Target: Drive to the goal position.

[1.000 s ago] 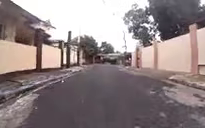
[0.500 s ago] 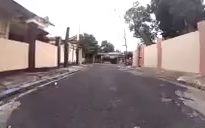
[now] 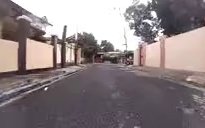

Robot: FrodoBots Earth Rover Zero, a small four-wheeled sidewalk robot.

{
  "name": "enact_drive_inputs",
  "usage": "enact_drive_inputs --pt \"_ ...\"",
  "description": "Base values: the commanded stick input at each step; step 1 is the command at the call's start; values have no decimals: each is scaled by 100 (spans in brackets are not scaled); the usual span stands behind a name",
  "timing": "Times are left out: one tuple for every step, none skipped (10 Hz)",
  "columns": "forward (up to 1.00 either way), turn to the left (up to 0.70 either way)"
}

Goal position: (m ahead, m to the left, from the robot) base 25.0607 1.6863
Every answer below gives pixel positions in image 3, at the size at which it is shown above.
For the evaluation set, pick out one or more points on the low building at road end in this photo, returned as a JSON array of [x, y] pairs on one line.
[[106, 56]]

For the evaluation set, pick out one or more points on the distant trees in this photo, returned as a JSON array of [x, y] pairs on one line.
[[86, 43]]

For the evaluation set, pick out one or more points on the pole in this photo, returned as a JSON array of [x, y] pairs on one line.
[[125, 40]]

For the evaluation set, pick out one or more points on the grey asphalt road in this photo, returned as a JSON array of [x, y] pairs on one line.
[[103, 100]]

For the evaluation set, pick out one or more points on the group of dark trees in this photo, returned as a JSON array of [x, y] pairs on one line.
[[170, 16]]

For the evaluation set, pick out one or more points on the grey pavement with kerb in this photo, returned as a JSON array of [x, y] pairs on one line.
[[16, 83]]

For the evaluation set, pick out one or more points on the grey roadside verge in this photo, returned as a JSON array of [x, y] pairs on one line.
[[190, 78]]

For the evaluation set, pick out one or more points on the building with pale roof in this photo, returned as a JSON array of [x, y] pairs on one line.
[[10, 20]]

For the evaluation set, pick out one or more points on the pale wall with brown posts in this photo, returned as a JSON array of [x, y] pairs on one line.
[[36, 55]]

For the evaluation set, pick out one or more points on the pale wall with pink posts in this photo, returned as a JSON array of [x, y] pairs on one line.
[[186, 50]]

